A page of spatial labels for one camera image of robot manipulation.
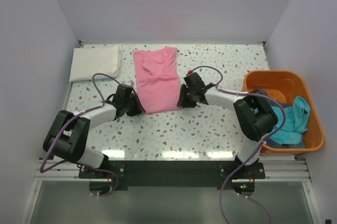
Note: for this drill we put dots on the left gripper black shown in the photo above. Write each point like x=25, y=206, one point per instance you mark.
x=138, y=109

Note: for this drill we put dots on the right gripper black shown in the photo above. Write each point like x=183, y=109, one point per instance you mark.
x=182, y=101

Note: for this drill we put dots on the pink t shirt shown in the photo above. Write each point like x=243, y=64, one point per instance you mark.
x=157, y=82

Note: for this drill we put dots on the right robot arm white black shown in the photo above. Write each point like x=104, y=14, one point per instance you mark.
x=253, y=111

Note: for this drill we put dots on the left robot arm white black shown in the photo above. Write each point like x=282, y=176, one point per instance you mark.
x=67, y=137

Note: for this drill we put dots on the folded white t shirt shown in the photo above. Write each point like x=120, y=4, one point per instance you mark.
x=88, y=61

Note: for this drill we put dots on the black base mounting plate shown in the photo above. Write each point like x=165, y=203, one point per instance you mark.
x=160, y=174

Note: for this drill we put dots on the turquoise t shirt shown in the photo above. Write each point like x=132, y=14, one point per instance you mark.
x=292, y=133

